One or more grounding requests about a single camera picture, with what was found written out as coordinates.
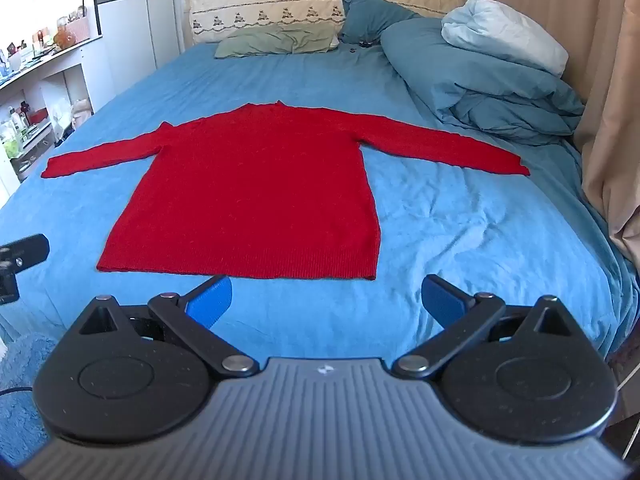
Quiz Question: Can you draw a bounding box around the teal pillow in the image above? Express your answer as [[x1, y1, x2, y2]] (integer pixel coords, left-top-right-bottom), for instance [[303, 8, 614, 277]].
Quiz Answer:
[[341, 0, 423, 43]]

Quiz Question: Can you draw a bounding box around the orange figurine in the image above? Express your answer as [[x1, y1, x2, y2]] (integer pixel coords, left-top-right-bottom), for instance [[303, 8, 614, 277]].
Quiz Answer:
[[54, 17, 77, 51]]

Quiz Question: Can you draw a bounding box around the beige curtain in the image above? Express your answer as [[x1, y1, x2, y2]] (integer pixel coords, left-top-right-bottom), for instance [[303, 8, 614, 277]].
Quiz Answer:
[[472, 0, 640, 281]]

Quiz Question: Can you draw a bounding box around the pink storage box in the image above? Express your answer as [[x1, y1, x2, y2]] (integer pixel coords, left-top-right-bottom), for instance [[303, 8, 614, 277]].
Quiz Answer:
[[67, 7, 92, 45]]

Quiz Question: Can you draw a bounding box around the bed with blue sheet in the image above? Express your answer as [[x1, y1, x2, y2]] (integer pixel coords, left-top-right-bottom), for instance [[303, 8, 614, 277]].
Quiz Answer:
[[0, 42, 640, 361]]

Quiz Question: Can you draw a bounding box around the pale blue folded blanket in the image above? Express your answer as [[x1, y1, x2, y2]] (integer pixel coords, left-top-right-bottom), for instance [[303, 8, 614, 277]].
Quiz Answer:
[[441, 0, 570, 78]]

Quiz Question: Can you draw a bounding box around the red knit sweater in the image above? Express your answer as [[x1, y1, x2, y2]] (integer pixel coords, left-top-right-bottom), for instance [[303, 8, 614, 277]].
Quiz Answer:
[[41, 101, 532, 281]]

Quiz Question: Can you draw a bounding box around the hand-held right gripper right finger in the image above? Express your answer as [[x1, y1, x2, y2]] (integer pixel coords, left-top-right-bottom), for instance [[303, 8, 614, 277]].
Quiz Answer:
[[391, 274, 584, 380]]

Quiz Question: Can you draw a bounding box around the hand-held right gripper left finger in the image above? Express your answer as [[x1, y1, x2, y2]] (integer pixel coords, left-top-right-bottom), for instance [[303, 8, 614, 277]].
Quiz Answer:
[[77, 275, 261, 379]]

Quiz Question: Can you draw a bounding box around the fluffy blue rug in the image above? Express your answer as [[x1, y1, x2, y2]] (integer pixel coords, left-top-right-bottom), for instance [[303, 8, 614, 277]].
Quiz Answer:
[[0, 332, 62, 457]]

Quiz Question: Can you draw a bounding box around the white plush toy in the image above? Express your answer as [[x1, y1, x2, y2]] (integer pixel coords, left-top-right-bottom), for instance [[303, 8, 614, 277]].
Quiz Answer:
[[70, 97, 95, 129]]

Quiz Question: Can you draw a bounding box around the green crumpled cloth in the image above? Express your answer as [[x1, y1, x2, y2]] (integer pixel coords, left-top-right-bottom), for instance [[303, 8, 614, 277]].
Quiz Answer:
[[215, 22, 341, 59]]

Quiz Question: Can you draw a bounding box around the white shelf unit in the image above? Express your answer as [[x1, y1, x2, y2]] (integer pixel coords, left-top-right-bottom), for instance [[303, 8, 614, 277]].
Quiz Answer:
[[0, 35, 108, 201]]

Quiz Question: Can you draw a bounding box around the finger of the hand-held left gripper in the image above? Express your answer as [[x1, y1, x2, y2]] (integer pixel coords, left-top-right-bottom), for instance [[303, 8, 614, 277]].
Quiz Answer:
[[0, 234, 50, 267]]

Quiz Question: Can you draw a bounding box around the white and grey wardrobe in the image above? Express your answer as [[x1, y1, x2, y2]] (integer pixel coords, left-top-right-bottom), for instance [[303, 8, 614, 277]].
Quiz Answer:
[[92, 0, 181, 106]]

